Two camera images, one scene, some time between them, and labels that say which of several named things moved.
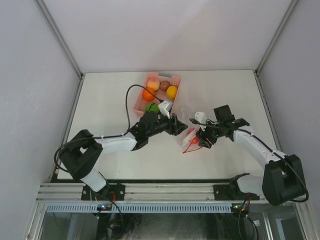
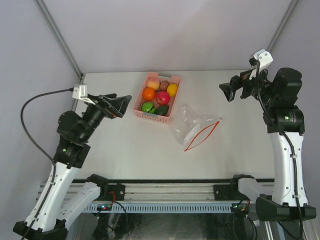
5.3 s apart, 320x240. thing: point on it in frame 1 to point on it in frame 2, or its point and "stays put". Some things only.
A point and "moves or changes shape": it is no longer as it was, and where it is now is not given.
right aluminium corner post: [259, 68] stays put
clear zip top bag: [191, 142] moves or changes shape
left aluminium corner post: [45, 12] stays put
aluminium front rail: [137, 191] stays put
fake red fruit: [192, 136] to [163, 98]
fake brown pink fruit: [164, 85] stays put
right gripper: [205, 140] to [245, 80]
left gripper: [174, 126] to [110, 108]
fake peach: [154, 83] stays put
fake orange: [147, 96] stays put
